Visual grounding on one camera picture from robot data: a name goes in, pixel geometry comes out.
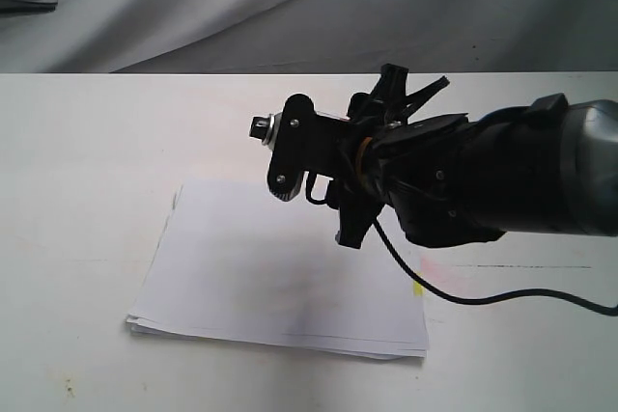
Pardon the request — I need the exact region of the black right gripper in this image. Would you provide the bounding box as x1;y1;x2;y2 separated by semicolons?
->
267;64;468;249

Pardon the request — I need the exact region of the white spray can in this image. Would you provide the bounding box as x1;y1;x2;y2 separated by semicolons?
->
249;114;280;149

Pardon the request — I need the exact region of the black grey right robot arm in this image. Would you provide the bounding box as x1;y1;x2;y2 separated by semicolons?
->
250;64;617;249

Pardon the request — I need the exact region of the white paper stack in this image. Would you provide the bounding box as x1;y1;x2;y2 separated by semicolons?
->
126;179;429;360

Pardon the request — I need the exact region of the yellow sticky tab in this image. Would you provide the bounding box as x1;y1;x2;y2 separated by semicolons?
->
412;281;423;296

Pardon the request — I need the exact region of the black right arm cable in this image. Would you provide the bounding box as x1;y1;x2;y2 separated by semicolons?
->
372;218;618;316

